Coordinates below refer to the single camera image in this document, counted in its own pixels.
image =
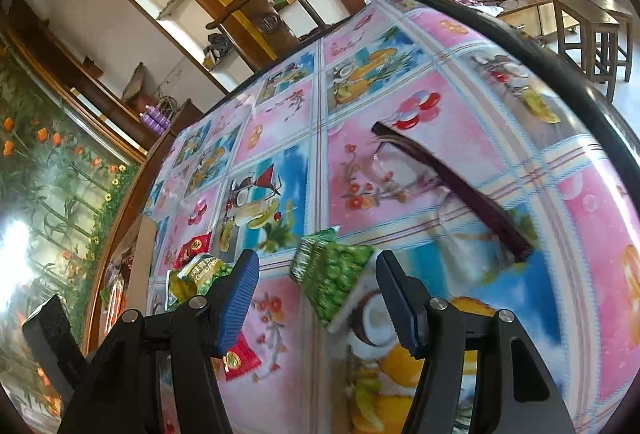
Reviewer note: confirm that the wooden sideboard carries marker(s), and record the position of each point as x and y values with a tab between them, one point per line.
525	6

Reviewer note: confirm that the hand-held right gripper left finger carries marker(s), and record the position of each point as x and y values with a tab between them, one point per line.
235	309

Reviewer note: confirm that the yellow green pea packet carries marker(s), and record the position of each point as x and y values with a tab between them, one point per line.
197	276

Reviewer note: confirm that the cardboard box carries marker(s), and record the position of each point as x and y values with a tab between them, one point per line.
142	264

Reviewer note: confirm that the flower wall mural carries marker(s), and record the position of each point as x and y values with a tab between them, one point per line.
45	174

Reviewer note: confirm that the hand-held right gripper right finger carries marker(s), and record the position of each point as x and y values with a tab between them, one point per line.
402	314

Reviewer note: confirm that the brown paper bag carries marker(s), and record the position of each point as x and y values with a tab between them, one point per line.
135	81

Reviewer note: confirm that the wooden cabinet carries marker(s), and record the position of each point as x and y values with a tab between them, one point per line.
185	119

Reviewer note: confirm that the red snack packet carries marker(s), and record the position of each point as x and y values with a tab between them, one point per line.
241	359
193	248

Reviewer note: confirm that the dark crumpled bag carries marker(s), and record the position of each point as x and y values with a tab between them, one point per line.
217	48

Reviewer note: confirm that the clear bag with dark strip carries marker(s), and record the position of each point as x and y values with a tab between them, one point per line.
450	179

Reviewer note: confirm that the wooden chair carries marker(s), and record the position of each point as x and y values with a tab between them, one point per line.
270	21

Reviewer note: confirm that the green pea snack packet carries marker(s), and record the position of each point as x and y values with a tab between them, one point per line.
332	274

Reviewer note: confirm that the wooden stool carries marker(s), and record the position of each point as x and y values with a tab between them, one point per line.
617	29
585	39

